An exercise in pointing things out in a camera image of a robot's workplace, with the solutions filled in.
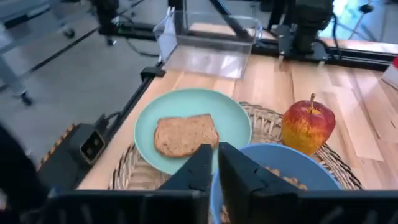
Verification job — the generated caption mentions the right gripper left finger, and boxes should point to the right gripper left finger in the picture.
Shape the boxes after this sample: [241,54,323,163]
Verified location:
[46,143,214,224]

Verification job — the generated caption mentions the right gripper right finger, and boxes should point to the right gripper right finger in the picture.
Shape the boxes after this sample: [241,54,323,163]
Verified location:
[217,141,398,224]

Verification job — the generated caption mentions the brown toast slice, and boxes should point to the brown toast slice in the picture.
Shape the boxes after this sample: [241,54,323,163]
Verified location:
[154,113,220,158]

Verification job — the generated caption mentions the blue bowl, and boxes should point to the blue bowl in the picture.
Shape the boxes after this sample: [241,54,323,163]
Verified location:
[210,142,342,224]

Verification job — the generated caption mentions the pale green plate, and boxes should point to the pale green plate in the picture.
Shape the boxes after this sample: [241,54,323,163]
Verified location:
[133,88,252,175]

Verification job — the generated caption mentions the red yellow apple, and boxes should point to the red yellow apple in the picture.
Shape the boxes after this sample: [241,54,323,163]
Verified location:
[280,92,336,156]

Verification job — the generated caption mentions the cereal pieces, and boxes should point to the cereal pieces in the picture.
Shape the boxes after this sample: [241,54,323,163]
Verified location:
[264,166,309,191]

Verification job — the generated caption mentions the round woven straw placemat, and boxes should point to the round woven straw placemat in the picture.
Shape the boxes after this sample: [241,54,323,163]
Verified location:
[108,101,364,191]

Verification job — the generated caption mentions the clear plastic container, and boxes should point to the clear plastic container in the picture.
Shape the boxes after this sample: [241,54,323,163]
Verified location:
[152,6,264,80]

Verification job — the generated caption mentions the rolling desk with casters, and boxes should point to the rolling desk with casters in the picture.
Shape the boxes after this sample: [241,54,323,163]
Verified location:
[0,0,77,106]

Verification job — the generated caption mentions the black table-level camera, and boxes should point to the black table-level camera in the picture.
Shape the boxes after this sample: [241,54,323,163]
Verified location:
[37,123,107,187]

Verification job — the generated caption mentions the black table frame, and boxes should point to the black table frame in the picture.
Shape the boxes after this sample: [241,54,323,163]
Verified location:
[93,0,398,144]

